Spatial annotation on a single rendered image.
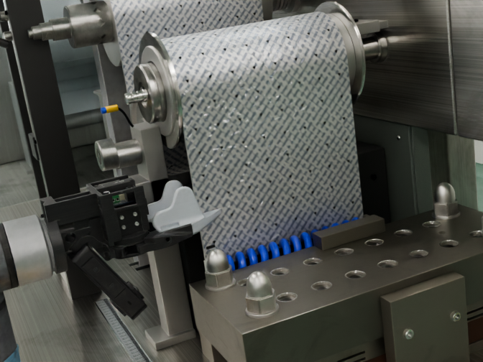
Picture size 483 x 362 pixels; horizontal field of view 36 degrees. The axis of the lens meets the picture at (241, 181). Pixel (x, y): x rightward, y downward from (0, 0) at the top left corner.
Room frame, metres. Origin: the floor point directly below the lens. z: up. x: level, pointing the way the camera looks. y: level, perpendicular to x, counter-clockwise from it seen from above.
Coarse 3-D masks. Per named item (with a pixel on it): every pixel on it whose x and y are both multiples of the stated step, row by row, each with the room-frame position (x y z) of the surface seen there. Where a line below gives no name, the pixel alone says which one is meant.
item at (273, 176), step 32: (224, 128) 0.90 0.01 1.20; (256, 128) 0.91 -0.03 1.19; (288, 128) 0.93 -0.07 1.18; (320, 128) 0.95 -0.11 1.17; (352, 128) 0.96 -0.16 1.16; (192, 160) 0.88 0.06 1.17; (224, 160) 0.89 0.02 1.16; (256, 160) 0.91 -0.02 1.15; (288, 160) 0.93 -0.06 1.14; (320, 160) 0.94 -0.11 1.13; (352, 160) 0.96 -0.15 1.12; (224, 192) 0.89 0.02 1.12; (256, 192) 0.91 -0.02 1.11; (288, 192) 0.92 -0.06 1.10; (320, 192) 0.94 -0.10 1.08; (352, 192) 0.96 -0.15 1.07; (224, 224) 0.89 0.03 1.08; (256, 224) 0.91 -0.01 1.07; (288, 224) 0.92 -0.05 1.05; (320, 224) 0.94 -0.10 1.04
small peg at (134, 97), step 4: (132, 92) 0.90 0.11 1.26; (136, 92) 0.90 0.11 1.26; (140, 92) 0.90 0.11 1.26; (144, 92) 0.90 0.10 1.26; (124, 96) 0.90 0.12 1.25; (128, 96) 0.89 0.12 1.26; (132, 96) 0.90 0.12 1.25; (136, 96) 0.90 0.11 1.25; (140, 96) 0.90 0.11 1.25; (144, 96) 0.90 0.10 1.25; (148, 96) 0.90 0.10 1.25; (124, 100) 0.90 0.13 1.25; (128, 100) 0.89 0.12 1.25; (132, 100) 0.89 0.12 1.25; (136, 100) 0.90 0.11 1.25; (140, 100) 0.90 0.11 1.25; (144, 100) 0.90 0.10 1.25
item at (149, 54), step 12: (336, 24) 0.99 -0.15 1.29; (348, 36) 0.98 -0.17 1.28; (144, 48) 0.95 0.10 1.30; (348, 48) 0.97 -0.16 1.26; (144, 60) 0.96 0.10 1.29; (156, 60) 0.91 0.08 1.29; (348, 60) 0.97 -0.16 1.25; (168, 84) 0.88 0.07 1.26; (168, 96) 0.89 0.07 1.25; (168, 108) 0.90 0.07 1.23; (168, 120) 0.90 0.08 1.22; (168, 132) 0.91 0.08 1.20
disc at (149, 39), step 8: (152, 32) 0.93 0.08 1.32; (144, 40) 0.95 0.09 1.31; (152, 40) 0.92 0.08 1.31; (160, 40) 0.90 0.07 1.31; (160, 48) 0.90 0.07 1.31; (160, 56) 0.90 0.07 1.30; (168, 56) 0.88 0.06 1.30; (168, 64) 0.88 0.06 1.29; (168, 72) 0.88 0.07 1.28; (176, 80) 0.87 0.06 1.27; (176, 88) 0.87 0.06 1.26; (176, 96) 0.87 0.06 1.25; (176, 104) 0.87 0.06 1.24; (176, 112) 0.88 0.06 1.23; (176, 120) 0.88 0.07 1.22; (176, 128) 0.89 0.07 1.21; (168, 136) 0.92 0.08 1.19; (176, 136) 0.89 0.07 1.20; (168, 144) 0.93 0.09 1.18; (176, 144) 0.90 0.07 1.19
